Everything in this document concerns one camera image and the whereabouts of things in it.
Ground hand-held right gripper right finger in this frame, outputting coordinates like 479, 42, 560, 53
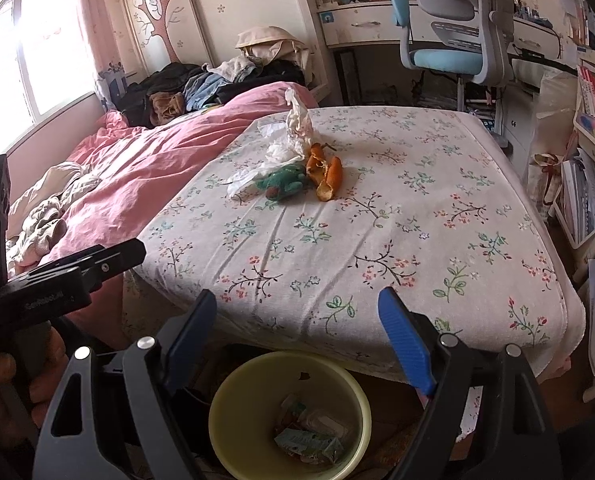
377, 286, 563, 480

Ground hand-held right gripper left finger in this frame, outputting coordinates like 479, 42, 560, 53
31, 289, 219, 480

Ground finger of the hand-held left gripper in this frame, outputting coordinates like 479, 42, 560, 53
78, 238, 147, 292
41, 244, 108, 274

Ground yellow plastic bin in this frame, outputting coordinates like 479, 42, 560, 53
208, 351, 373, 472

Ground green wrapper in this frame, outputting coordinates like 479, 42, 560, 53
254, 164, 309, 204

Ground orange peel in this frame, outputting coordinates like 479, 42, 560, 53
305, 143, 331, 187
316, 156, 343, 202

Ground white plastic bag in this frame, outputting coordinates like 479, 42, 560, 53
226, 119, 309, 197

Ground white tissue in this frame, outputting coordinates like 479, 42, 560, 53
284, 87, 315, 155

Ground cream crumpled cloth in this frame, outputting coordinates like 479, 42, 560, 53
6, 161, 103, 267

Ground pink duvet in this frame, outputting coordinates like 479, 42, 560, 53
7, 81, 319, 273

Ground clear plastic wrapper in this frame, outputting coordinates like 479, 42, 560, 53
278, 394, 354, 436

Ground pale green packet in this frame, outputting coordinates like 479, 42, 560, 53
274, 429, 345, 463

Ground floral bed sheet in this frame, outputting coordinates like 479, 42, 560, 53
122, 106, 587, 380

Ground brown garment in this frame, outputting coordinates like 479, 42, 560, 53
149, 92, 186, 127

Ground black jacket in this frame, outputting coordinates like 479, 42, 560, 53
116, 63, 204, 127

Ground blue denim jeans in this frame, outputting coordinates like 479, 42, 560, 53
184, 72, 229, 111

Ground window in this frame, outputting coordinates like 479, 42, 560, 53
0, 0, 99, 161

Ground grey white shirt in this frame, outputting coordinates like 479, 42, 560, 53
204, 55, 256, 84

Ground stack of papers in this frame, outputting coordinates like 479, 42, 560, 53
560, 149, 595, 248

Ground black garment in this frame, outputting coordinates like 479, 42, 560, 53
216, 59, 307, 107

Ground pink curtain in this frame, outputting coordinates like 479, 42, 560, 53
71, 0, 129, 112

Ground pile of clothes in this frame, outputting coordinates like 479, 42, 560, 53
116, 0, 324, 92

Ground translucent white plastic sack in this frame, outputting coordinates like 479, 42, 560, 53
526, 67, 579, 162

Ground white desk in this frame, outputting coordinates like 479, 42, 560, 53
316, 0, 581, 106

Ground grey blue office chair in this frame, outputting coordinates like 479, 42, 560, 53
387, 0, 519, 162

